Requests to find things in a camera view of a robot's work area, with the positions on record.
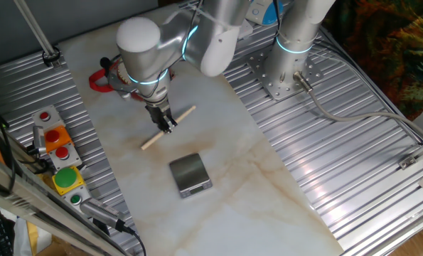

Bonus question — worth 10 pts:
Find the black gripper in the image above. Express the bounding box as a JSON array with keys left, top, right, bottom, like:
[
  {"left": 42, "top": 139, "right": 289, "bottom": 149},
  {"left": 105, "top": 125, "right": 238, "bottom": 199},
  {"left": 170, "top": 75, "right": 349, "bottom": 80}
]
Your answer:
[{"left": 145, "top": 101, "right": 178, "bottom": 134}]

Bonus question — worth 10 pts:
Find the wooden drumstick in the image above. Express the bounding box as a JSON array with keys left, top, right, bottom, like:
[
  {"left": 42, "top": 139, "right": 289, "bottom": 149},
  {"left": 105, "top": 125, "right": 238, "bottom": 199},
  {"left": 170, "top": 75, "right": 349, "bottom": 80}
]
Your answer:
[{"left": 140, "top": 105, "right": 197, "bottom": 151}]

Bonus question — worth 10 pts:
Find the red drum with white head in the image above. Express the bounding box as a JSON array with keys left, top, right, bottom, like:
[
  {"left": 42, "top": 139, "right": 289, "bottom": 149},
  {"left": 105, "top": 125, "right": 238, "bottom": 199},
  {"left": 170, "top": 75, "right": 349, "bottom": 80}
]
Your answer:
[{"left": 113, "top": 58, "right": 175, "bottom": 102}]

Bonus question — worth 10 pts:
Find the silver digital kitchen scale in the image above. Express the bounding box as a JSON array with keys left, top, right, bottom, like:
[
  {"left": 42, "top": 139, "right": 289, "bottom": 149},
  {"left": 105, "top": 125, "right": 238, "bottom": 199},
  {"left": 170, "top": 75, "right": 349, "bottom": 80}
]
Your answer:
[{"left": 168, "top": 152, "right": 214, "bottom": 199}]

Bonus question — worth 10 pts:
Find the grey box red button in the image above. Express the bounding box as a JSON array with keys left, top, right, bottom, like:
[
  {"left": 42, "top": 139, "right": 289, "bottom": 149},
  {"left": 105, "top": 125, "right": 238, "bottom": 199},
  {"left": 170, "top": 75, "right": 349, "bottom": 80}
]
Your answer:
[
  {"left": 48, "top": 144, "right": 83, "bottom": 171},
  {"left": 31, "top": 105, "right": 65, "bottom": 129}
]

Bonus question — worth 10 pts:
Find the yellow box green mushroom button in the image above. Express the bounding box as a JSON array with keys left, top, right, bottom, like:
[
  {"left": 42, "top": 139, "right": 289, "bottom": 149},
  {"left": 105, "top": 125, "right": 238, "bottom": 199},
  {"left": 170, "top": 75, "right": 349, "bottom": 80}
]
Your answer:
[{"left": 51, "top": 166, "right": 86, "bottom": 196}]

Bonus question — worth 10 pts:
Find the orange box red button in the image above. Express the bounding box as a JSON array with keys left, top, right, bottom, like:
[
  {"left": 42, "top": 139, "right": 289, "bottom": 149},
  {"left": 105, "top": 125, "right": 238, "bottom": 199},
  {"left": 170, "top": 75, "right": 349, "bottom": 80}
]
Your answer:
[{"left": 42, "top": 124, "right": 74, "bottom": 154}]

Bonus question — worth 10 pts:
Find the grey box small green button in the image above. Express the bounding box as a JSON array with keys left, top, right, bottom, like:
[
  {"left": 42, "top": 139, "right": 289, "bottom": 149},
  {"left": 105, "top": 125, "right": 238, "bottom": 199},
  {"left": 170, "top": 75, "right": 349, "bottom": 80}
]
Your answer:
[{"left": 62, "top": 185, "right": 91, "bottom": 214}]

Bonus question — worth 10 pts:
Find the white power strip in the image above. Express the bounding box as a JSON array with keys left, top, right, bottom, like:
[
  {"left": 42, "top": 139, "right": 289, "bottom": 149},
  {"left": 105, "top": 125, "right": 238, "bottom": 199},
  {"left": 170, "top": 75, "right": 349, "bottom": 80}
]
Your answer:
[{"left": 237, "top": 19, "right": 254, "bottom": 40}]

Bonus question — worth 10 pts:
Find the black pole clamp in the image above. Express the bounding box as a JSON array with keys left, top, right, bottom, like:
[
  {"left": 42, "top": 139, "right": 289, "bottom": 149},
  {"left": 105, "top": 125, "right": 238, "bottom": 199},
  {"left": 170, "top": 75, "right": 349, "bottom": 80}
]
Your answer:
[{"left": 42, "top": 46, "right": 61, "bottom": 68}]

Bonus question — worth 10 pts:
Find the blue and white device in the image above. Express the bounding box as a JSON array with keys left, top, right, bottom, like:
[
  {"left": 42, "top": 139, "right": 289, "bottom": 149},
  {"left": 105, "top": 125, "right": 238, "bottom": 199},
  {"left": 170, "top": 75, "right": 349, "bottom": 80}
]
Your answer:
[{"left": 245, "top": 0, "right": 279, "bottom": 26}]

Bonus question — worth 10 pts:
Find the metal support pole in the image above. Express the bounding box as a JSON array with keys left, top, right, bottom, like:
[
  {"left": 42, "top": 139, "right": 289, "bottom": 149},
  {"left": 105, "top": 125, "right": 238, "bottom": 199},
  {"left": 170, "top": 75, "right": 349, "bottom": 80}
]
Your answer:
[{"left": 14, "top": 0, "right": 61, "bottom": 68}]

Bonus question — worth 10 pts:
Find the white and yellow bag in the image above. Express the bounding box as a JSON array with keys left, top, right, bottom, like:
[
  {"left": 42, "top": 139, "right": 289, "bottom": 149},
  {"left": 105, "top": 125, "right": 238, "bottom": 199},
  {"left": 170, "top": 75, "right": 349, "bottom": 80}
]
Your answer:
[{"left": 14, "top": 216, "right": 54, "bottom": 256}]

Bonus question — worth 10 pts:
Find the colourful patterned cloth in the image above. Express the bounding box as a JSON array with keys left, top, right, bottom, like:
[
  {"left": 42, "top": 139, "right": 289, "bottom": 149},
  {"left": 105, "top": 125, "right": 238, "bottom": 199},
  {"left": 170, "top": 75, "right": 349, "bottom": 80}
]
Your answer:
[{"left": 317, "top": 0, "right": 423, "bottom": 122}]

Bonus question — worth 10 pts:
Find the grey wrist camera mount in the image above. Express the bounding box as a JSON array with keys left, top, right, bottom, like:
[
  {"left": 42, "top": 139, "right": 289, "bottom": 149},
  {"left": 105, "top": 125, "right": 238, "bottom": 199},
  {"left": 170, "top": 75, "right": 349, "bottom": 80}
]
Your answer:
[{"left": 106, "top": 69, "right": 134, "bottom": 102}]

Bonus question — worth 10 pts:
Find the silver depth camera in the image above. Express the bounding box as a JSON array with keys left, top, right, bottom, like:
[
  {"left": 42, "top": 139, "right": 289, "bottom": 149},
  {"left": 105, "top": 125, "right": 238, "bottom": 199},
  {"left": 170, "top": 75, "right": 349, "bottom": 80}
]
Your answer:
[
  {"left": 32, "top": 124, "right": 48, "bottom": 156},
  {"left": 79, "top": 197, "right": 127, "bottom": 232}
]

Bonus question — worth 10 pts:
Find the black camera cable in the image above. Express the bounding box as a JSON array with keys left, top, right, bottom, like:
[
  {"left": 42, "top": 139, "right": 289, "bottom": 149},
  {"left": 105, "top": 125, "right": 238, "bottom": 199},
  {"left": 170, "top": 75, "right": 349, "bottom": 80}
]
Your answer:
[{"left": 122, "top": 225, "right": 147, "bottom": 256}]

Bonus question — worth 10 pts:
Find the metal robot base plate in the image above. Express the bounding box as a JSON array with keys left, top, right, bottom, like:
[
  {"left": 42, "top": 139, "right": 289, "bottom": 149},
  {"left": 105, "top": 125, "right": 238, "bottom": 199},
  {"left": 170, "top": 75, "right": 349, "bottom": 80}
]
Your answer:
[{"left": 247, "top": 46, "right": 324, "bottom": 101}]

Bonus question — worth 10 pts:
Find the aluminium frame bar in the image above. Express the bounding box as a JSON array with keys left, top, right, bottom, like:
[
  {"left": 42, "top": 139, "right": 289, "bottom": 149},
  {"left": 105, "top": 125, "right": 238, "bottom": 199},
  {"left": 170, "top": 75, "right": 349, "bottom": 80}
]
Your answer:
[{"left": 0, "top": 147, "right": 130, "bottom": 256}]

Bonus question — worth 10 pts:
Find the thick grey robot cable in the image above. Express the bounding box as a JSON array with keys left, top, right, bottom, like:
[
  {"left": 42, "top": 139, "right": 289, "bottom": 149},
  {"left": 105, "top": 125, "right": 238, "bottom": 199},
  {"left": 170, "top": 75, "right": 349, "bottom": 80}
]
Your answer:
[{"left": 292, "top": 70, "right": 423, "bottom": 143}]

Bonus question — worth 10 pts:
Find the metal corner bracket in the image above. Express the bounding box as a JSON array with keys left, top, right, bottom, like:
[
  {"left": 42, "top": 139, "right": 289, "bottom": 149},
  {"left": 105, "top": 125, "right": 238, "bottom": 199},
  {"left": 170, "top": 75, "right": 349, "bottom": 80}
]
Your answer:
[{"left": 398, "top": 137, "right": 423, "bottom": 171}]

